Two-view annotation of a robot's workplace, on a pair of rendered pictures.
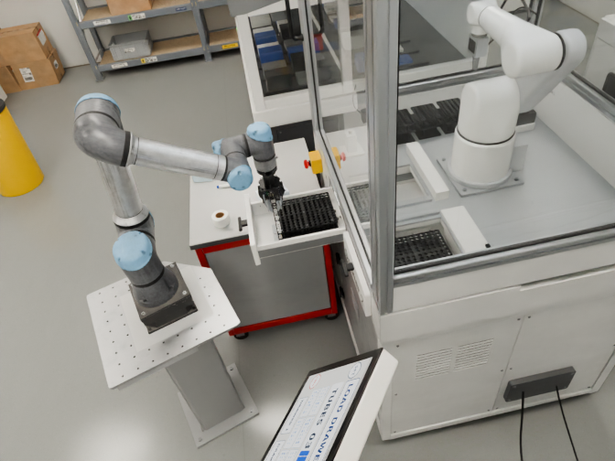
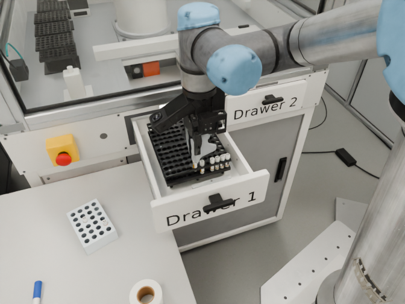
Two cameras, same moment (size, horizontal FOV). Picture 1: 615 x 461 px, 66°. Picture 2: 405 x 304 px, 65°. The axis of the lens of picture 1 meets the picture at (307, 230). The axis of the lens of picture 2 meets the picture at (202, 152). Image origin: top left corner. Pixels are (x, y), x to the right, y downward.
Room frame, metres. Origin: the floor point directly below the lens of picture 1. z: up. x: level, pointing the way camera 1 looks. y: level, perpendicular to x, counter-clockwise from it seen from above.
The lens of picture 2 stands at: (1.46, 0.65, 1.49)
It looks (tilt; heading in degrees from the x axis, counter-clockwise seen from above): 44 degrees down; 254
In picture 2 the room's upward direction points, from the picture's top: straight up
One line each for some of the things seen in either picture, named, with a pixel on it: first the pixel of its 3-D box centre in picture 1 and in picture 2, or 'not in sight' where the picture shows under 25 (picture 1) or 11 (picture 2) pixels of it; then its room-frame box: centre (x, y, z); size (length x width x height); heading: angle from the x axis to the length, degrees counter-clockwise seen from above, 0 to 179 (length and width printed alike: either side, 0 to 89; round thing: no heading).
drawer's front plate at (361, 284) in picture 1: (356, 272); (265, 102); (1.01, -0.14, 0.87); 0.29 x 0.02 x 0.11; 4
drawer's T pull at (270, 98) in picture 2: (348, 267); (270, 99); (1.01, -0.11, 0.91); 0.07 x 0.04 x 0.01; 4
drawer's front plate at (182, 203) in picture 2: (252, 228); (211, 201); (1.30, 0.20, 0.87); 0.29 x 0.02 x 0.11; 4
